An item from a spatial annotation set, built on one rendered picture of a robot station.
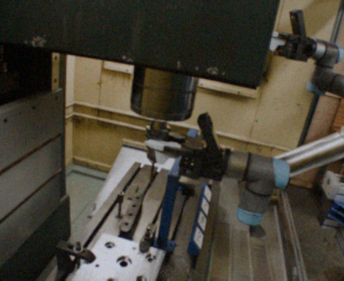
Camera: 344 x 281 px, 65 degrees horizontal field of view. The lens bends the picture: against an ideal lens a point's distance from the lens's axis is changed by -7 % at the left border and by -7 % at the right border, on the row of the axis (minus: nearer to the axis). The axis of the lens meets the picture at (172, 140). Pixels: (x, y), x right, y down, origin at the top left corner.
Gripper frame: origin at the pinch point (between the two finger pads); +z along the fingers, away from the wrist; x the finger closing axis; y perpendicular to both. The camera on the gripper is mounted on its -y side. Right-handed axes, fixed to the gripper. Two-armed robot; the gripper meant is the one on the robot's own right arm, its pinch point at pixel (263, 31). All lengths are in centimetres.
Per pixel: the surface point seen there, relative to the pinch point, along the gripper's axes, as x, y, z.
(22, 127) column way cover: 7, 38, 71
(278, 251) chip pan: 3, 104, -48
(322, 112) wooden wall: 152, 71, -214
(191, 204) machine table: 22, 82, 1
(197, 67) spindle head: -29.9, 9.3, 33.3
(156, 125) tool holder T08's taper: -16.6, 26.4, 35.3
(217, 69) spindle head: -31.8, 8.8, 30.1
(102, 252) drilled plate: -12, 73, 46
